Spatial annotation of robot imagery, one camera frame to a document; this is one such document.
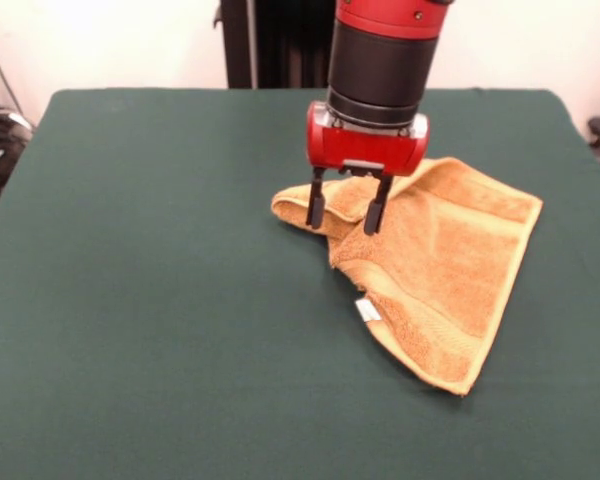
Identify dark green table cloth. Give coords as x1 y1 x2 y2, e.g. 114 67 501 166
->
0 87 600 480

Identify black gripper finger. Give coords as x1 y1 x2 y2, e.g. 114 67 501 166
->
304 167 327 230
363 174 395 236

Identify tan terry towel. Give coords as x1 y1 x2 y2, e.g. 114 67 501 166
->
270 157 545 399

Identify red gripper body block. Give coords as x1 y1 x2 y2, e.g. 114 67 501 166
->
306 101 430 177

